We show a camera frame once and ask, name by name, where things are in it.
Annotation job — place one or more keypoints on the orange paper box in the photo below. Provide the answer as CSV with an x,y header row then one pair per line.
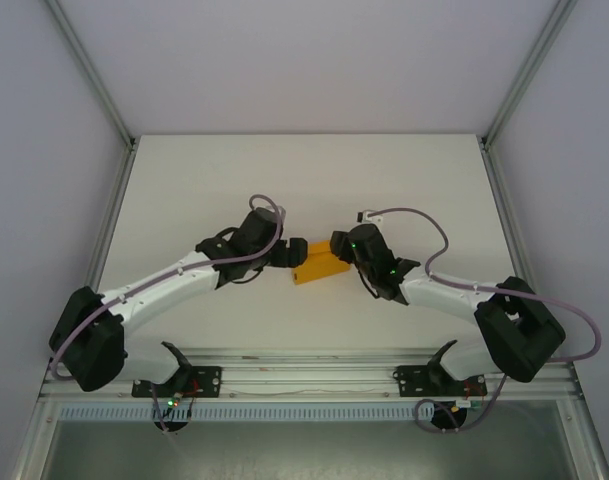
x,y
319,267

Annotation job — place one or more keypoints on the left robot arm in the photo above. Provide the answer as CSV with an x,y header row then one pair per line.
x,y
149,292

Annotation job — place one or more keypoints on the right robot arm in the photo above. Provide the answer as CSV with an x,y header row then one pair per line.
x,y
449,295

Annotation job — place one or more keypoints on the grey metal panel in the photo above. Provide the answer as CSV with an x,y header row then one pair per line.
x,y
304,452

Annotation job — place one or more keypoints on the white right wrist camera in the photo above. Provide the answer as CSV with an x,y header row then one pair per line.
x,y
369,216

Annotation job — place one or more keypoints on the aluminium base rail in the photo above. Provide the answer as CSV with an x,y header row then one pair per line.
x,y
304,372

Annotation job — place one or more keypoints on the black right mount plate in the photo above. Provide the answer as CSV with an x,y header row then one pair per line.
x,y
409,377

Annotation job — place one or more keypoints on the black mount plate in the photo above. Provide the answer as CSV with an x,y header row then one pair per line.
x,y
409,377
209,380

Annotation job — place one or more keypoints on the black left mount plate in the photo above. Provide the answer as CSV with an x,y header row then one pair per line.
x,y
209,380

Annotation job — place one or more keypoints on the aluminium frame post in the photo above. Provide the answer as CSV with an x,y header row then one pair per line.
x,y
529,75
91,75

